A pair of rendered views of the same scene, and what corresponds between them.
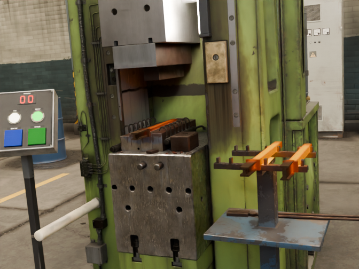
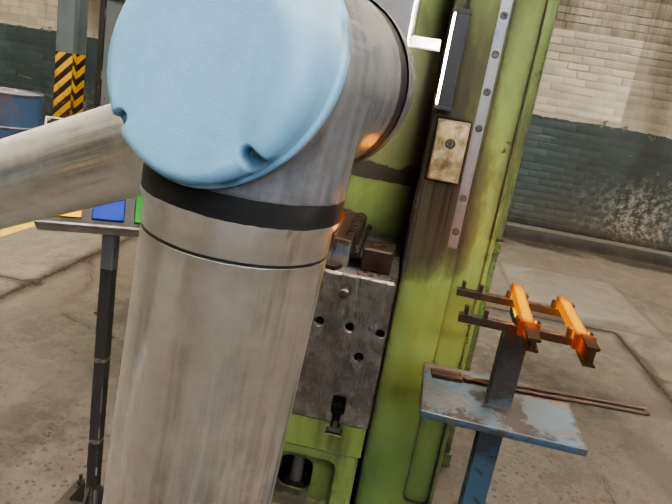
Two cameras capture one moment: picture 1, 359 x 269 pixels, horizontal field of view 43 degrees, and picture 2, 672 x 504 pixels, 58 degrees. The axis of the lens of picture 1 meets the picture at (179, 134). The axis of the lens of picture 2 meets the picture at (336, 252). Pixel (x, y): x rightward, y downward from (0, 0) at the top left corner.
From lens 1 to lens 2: 0.67 m
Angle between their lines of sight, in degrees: 18
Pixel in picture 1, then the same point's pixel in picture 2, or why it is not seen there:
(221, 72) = (453, 168)
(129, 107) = not seen: hidden behind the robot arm
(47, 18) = not seen: outside the picture
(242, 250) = (415, 414)
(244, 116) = (466, 235)
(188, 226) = (366, 381)
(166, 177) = (351, 308)
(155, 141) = (338, 251)
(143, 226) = not seen: hidden behind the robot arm
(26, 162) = (112, 244)
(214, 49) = (451, 131)
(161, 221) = (325, 369)
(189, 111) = (354, 199)
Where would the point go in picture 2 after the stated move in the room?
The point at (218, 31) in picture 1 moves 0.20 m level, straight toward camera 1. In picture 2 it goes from (462, 106) to (490, 110)
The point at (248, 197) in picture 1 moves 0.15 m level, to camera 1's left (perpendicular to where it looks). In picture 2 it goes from (442, 346) to (397, 344)
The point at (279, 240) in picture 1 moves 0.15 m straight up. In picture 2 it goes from (531, 433) to (547, 377)
